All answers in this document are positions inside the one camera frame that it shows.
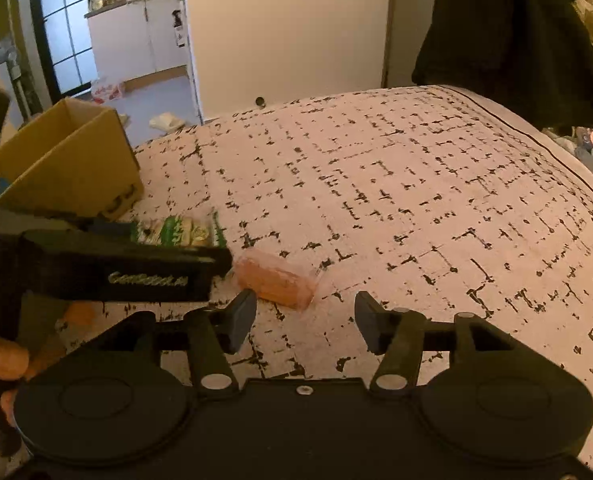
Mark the patterned white blanket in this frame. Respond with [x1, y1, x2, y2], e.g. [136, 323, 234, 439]
[56, 84, 593, 466]

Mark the dark framed glass door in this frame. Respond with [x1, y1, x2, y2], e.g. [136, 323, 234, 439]
[28, 0, 96, 97]

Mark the white crumpled bag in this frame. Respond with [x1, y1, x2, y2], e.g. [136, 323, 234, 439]
[148, 111, 188, 132]

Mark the orange snack packet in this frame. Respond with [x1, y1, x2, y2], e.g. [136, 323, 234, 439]
[233, 251, 323, 310]

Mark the white kitchen cabinet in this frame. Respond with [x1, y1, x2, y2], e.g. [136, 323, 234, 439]
[85, 0, 197, 78]

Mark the red and white bag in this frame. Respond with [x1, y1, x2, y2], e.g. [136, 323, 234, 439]
[90, 77, 127, 104]

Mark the black hanging garment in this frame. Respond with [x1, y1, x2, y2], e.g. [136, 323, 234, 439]
[410, 0, 593, 130]

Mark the green and cream snack packet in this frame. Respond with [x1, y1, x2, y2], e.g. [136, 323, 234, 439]
[130, 212, 228, 250]

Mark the brown cardboard box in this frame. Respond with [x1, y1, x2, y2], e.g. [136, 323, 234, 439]
[0, 97, 144, 222]

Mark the grey pipe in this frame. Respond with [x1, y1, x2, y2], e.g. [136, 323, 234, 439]
[0, 39, 43, 117]

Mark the person's left hand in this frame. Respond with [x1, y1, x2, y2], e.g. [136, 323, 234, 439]
[0, 327, 31, 428]

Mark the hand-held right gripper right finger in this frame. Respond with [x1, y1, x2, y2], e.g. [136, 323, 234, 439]
[353, 290, 527, 397]

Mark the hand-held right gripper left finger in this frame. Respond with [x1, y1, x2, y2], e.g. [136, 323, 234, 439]
[84, 288, 258, 397]

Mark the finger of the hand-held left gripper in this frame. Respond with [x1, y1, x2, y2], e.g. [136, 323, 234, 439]
[23, 231, 234, 277]
[0, 204, 138, 245]

